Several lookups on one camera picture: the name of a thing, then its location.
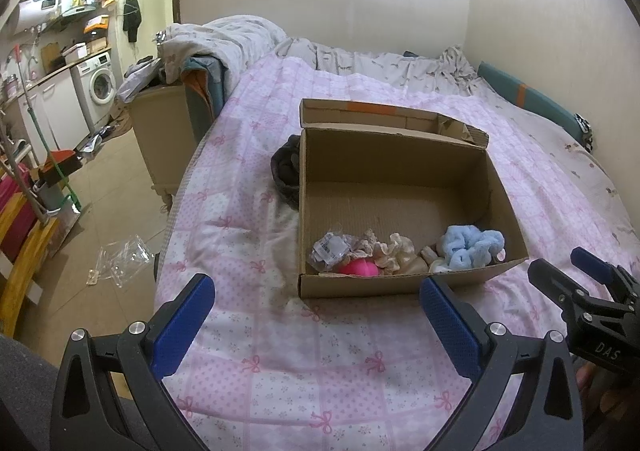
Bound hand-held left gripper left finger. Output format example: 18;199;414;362
50;273;217;451

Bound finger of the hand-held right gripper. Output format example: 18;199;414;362
571;247;640;304
527;258;592;328

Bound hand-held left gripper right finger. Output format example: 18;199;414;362
419;275;586;451

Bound white plush scrunchie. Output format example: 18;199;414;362
387;253;431;276

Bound blue fluffy scrunchie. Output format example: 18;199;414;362
440;225;507;271

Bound cream ruffled scrunchie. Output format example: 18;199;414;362
352;229;417;267

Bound clear plastic packet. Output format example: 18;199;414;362
307;231;358;274

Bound brown cardboard box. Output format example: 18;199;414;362
298;98;530;301

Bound person's right hand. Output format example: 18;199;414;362
574;363;607;413

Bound clear plastic bags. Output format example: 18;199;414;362
86;235;157;288

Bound black and white patterned cloth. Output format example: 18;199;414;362
574;113;595;152

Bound person's grey trousers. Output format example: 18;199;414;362
0;335;63;451

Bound yellow wooden chair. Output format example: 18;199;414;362
0;191;73;327

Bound teal pillow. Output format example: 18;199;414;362
476;62;588;139

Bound beige bedside cabinet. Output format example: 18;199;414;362
127;82;201;212

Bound dark striped cloth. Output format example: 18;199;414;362
271;135;302;210

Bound red and black dustpan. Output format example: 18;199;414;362
39;150;85;188

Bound magenta bag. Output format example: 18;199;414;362
0;176;28;254

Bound white cabinet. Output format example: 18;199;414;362
17;73;93;154

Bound white washing machine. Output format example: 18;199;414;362
71;52;120;129

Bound grey printed duvet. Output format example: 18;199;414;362
157;16;483;99

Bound black hanging garment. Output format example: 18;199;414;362
122;0;144;44

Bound green mop handle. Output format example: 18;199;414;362
14;45;82;209

